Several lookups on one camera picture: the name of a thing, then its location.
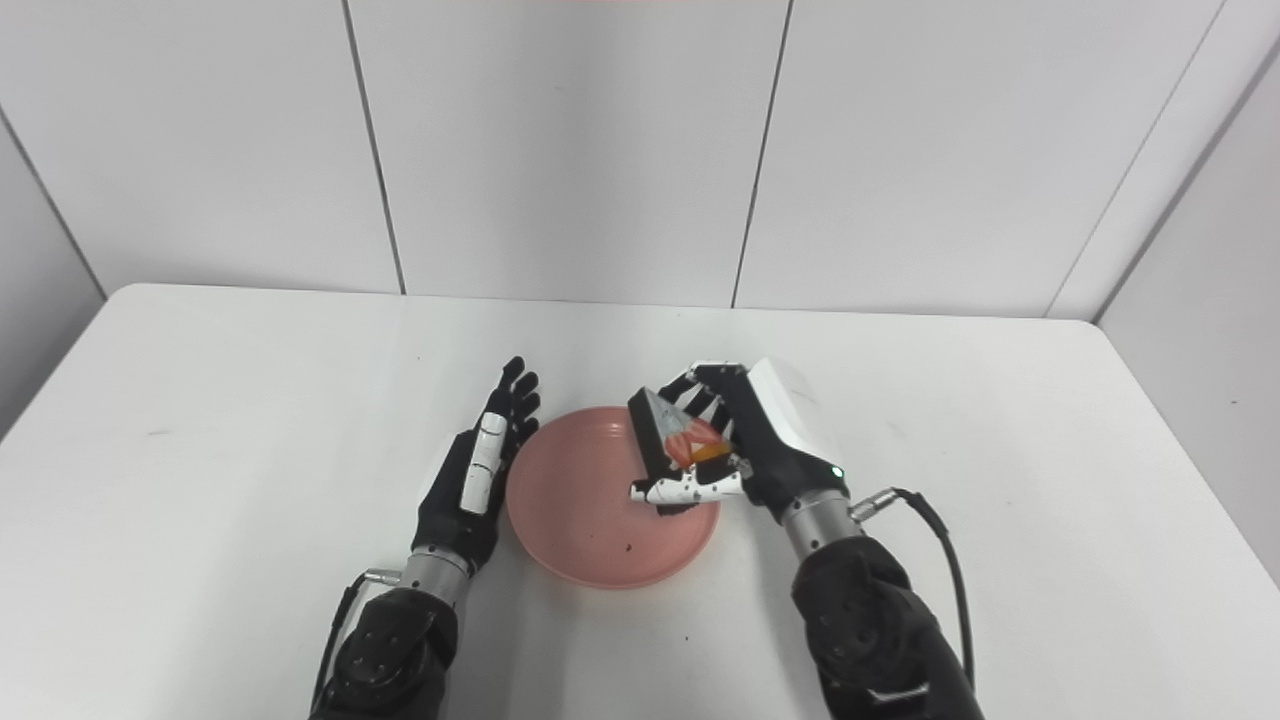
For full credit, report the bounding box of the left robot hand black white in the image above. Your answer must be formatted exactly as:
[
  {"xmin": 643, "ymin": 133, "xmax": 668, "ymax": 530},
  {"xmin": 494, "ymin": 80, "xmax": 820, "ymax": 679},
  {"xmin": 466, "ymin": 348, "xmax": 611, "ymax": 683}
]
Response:
[{"xmin": 412, "ymin": 356, "xmax": 543, "ymax": 575}]

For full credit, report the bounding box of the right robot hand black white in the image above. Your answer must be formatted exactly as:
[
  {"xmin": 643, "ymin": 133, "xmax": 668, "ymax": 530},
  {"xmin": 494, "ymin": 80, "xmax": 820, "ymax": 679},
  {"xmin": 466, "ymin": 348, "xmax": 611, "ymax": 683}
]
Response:
[{"xmin": 629, "ymin": 358, "xmax": 850, "ymax": 526}]

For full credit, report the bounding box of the chocolate cake slice with fruit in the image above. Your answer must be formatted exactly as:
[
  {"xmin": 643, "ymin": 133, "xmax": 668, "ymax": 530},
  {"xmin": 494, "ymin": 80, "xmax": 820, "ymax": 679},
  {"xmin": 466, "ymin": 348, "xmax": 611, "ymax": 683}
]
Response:
[{"xmin": 627, "ymin": 387, "xmax": 733, "ymax": 517}]

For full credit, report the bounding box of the pink plate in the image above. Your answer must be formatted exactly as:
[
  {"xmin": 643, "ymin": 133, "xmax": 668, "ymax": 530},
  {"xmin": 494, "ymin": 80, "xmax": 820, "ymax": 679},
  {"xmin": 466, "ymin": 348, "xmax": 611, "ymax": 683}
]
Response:
[{"xmin": 505, "ymin": 406, "xmax": 722, "ymax": 590}]

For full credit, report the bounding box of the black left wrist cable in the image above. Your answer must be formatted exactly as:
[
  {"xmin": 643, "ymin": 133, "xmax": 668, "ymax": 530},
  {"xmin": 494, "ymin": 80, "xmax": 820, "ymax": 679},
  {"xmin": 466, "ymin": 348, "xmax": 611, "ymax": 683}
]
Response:
[{"xmin": 309, "ymin": 568, "xmax": 403, "ymax": 720}]

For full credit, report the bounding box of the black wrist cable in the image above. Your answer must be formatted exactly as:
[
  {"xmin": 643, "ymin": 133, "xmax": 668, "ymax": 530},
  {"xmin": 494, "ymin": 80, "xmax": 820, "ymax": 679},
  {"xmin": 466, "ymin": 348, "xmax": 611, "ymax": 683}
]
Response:
[
  {"xmin": 850, "ymin": 486, "xmax": 977, "ymax": 696},
  {"xmin": 309, "ymin": 568, "xmax": 403, "ymax": 720}
]

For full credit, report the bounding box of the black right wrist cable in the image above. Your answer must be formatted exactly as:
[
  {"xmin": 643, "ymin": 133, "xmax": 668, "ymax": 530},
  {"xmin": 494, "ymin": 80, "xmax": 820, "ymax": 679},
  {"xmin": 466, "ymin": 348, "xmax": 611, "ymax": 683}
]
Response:
[{"xmin": 850, "ymin": 486, "xmax": 977, "ymax": 696}]

